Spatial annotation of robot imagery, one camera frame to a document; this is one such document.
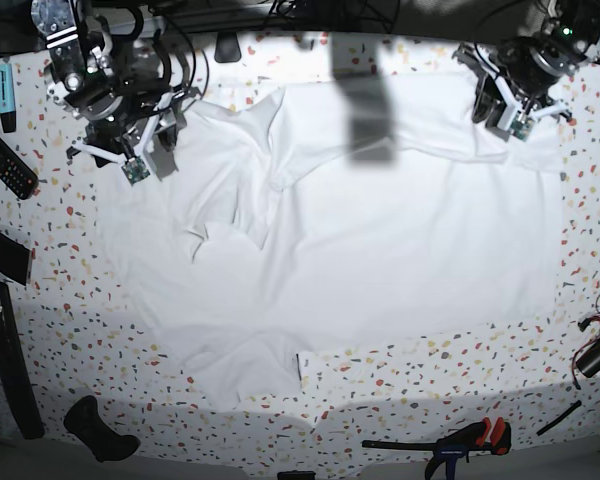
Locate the blue highlighter marker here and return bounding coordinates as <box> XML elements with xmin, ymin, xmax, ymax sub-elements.
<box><xmin>0</xmin><ymin>63</ymin><xmax>17</xmax><ymax>133</ymax></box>

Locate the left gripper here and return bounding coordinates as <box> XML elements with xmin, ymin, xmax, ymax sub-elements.
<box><xmin>472</xmin><ymin>74</ymin><xmax>515</xmax><ymax>138</ymax></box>

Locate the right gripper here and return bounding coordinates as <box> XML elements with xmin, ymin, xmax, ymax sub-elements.
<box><xmin>87</xmin><ymin>112</ymin><xmax>178</xmax><ymax>159</ymax></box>

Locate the black remote control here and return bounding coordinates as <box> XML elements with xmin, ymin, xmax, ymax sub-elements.
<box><xmin>0</xmin><ymin>137</ymin><xmax>38</xmax><ymax>200</ymax></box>

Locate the terrazzo patterned table cloth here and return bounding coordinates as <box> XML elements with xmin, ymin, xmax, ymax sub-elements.
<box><xmin>0</xmin><ymin>33</ymin><xmax>600</xmax><ymax>478</ymax></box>

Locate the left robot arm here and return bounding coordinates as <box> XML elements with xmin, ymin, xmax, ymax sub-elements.
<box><xmin>454</xmin><ymin>1</ymin><xmax>600</xmax><ymax>141</ymax></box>

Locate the black orange bar clamp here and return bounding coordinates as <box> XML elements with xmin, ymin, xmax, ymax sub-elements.
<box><xmin>361</xmin><ymin>417</ymin><xmax>512</xmax><ymax>480</ymax></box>

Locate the short black stick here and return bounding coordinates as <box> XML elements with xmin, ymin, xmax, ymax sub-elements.
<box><xmin>536</xmin><ymin>400</ymin><xmax>582</xmax><ymax>436</ymax></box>

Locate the white T-shirt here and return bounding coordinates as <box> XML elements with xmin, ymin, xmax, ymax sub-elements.
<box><xmin>95</xmin><ymin>71</ymin><xmax>562</xmax><ymax>411</ymax></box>

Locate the small black device bottom edge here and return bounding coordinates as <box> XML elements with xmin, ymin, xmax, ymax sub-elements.
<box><xmin>276</xmin><ymin>470</ymin><xmax>316</xmax><ymax>480</ymax></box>

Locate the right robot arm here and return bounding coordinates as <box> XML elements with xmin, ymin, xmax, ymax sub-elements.
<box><xmin>30</xmin><ymin>1</ymin><xmax>198</xmax><ymax>181</ymax></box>

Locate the black flat box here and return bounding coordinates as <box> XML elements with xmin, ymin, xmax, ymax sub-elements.
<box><xmin>0</xmin><ymin>232</ymin><xmax>32</xmax><ymax>286</ymax></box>

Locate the black stand foot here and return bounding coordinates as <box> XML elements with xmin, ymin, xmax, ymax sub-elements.
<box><xmin>214</xmin><ymin>32</ymin><xmax>242</xmax><ymax>64</ymax></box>

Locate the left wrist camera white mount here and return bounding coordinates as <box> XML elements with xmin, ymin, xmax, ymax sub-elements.
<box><xmin>486</xmin><ymin>76</ymin><xmax>572</xmax><ymax>141</ymax></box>

